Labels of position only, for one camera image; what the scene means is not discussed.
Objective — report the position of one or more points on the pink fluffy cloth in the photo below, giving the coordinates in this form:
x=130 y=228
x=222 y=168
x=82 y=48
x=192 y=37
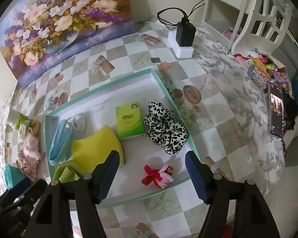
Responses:
x=28 y=153

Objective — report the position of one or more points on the leopard print scrunchie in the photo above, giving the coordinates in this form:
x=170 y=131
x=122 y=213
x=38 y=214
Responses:
x=164 y=129

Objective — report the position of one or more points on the smartphone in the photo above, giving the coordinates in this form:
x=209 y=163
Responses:
x=277 y=111

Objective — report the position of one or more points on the blue face mask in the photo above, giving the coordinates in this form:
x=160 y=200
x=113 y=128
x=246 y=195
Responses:
x=60 y=138

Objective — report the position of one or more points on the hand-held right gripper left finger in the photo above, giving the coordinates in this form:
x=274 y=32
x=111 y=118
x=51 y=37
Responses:
x=106 y=178

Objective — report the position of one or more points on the black charger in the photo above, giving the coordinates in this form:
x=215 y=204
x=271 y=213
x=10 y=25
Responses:
x=185 y=33

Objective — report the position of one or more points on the yellow sponge cloth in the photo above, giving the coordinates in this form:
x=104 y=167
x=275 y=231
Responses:
x=96 y=146

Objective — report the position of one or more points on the white chair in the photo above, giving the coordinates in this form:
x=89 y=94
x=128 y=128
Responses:
x=248 y=29

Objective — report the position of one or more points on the pile of small toys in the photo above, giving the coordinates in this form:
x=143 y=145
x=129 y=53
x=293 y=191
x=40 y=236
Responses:
x=260 y=59

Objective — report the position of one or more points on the teal plastic toy case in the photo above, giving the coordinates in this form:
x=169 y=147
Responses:
x=11 y=176

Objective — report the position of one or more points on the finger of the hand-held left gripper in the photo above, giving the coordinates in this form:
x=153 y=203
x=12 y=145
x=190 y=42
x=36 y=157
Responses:
x=21 y=187

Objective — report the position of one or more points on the checked plastic tablecloth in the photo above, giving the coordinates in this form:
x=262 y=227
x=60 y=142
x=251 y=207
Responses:
x=213 y=119

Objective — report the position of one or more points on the colourful puzzle cube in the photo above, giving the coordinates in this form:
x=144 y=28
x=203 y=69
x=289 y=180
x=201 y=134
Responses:
x=258 y=76

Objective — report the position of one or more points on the flower painting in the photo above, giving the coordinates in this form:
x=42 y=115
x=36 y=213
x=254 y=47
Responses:
x=64 y=17

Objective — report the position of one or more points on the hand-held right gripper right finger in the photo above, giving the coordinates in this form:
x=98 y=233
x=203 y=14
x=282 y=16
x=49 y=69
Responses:
x=196 y=178

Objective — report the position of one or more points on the lime green cloth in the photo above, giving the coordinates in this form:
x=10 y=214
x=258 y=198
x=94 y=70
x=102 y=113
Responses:
x=64 y=172

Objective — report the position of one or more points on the green tissue packet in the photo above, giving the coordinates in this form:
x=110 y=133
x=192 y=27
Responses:
x=129 y=121

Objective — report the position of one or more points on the white power strip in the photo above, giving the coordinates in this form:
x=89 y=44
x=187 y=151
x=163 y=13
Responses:
x=182 y=52

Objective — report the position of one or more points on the shallow mint green box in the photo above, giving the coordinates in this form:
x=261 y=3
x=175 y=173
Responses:
x=139 y=151

